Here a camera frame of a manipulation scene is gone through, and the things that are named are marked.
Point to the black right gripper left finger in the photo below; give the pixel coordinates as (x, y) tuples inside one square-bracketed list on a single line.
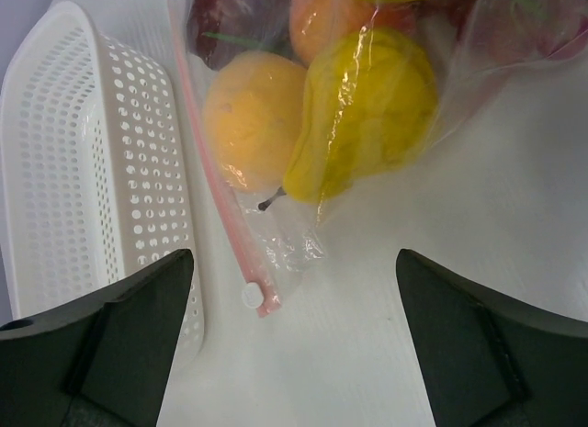
[(100, 360)]

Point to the fake yellow pear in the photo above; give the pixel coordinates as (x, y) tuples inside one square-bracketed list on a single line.
[(369, 101)]

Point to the fake peach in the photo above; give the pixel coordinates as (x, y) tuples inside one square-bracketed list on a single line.
[(314, 24)]

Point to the fake orange fruit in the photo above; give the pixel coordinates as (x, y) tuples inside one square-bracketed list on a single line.
[(252, 117)]

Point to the fake dark red apple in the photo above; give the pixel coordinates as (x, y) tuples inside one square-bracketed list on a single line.
[(218, 30)]

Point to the white perforated plastic basket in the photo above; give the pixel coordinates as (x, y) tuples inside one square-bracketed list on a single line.
[(93, 178)]

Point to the clear zip top bag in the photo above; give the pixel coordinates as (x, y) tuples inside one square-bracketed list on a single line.
[(474, 47)]

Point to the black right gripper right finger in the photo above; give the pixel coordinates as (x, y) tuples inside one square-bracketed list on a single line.
[(488, 359)]

